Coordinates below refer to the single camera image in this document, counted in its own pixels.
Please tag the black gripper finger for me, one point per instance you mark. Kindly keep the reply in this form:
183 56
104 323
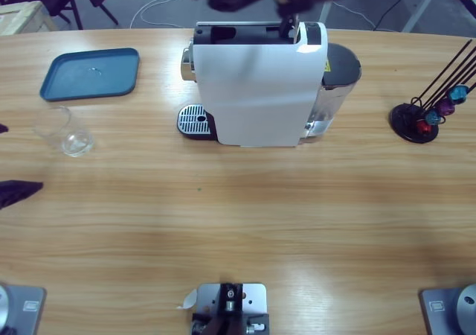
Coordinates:
3 128
18 193

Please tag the clear drinking glass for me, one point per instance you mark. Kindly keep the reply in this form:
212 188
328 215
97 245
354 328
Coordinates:
76 143

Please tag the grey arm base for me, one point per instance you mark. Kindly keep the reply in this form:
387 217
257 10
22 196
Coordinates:
450 309
18 309

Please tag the white capsule coffee machine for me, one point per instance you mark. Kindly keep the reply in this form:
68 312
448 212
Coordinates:
256 89

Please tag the red coffee capsule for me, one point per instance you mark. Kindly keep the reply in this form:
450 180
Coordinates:
422 127

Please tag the teal coffee capsule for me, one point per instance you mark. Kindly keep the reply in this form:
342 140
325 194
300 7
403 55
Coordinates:
457 94
431 117

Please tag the purple coffee capsule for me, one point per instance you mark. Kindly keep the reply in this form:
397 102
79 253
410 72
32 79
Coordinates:
444 106

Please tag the yellow warning sticker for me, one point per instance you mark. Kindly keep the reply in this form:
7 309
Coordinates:
327 66

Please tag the clear water tank black lid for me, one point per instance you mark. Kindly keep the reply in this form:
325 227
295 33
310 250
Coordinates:
340 67

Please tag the blue rectangular plastic tray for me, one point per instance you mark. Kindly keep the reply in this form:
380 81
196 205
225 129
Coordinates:
93 74

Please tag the light wooden crate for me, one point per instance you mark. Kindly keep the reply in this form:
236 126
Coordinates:
22 16

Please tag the black drip tray silver grille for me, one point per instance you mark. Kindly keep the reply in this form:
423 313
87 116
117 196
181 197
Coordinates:
193 121

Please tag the black capsule holder with rods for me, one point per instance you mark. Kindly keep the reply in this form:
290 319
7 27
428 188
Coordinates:
403 126

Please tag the white paper tag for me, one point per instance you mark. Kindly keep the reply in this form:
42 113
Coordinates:
189 299

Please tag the white metal post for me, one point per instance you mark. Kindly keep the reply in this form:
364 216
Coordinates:
326 11
424 3

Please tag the silver mount plate dark post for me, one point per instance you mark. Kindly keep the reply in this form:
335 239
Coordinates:
232 305

